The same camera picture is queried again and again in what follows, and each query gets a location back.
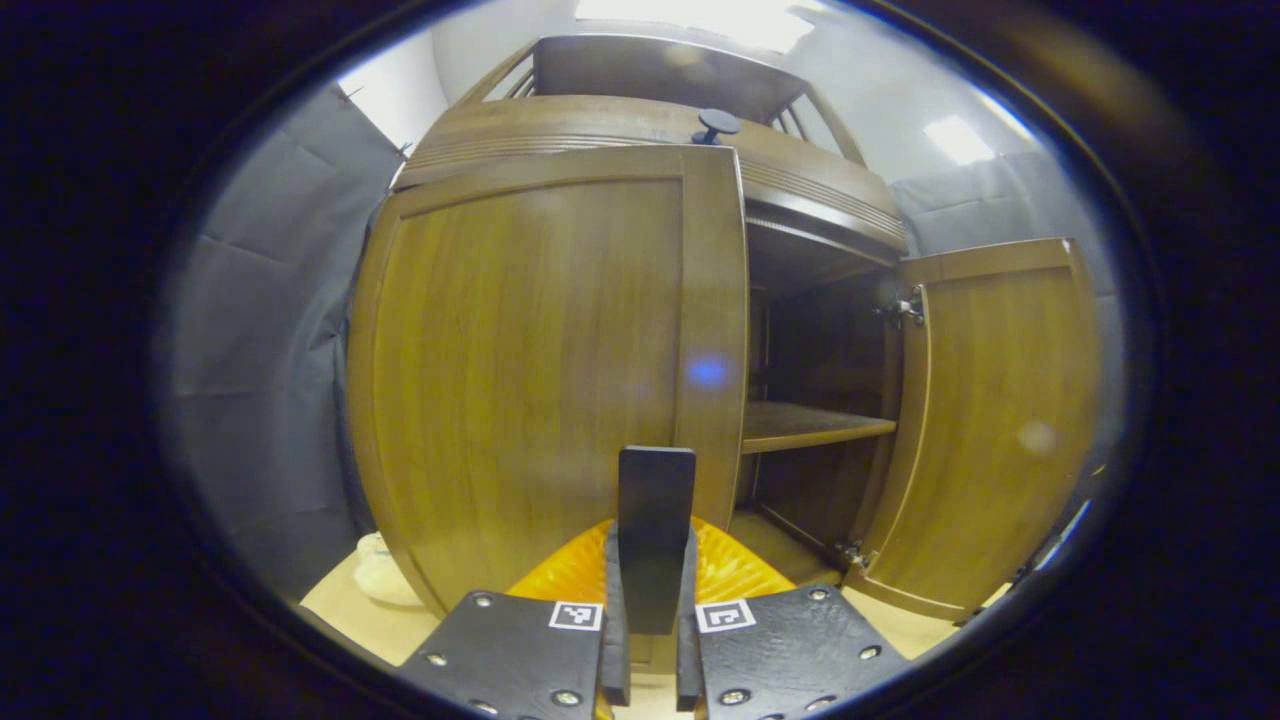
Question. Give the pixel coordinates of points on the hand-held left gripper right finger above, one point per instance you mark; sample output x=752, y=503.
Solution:
x=688, y=670

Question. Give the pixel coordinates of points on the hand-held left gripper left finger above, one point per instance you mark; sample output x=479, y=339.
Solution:
x=615, y=660

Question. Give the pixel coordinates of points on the wooden cabinet door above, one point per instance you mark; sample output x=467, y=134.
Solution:
x=520, y=360
x=1000, y=420

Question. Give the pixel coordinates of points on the wooden double-door shoe cabinet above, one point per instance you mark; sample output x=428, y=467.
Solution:
x=600, y=120

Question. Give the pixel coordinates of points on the metal door hinge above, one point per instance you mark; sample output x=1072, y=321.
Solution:
x=856, y=555
x=903, y=308

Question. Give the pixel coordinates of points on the cream soft object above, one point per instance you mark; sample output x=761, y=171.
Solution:
x=388, y=575

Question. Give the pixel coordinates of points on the wooden inner shelf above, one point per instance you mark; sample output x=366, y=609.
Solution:
x=800, y=425

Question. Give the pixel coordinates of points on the black backdrop cloth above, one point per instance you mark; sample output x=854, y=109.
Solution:
x=260, y=350

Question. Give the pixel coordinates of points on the round black drawer knob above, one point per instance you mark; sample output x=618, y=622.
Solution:
x=716, y=124

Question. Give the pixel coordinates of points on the small ceiling light panel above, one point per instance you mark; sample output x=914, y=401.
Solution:
x=958, y=140

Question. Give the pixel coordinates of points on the large ceiling light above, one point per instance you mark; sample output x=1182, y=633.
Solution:
x=700, y=18

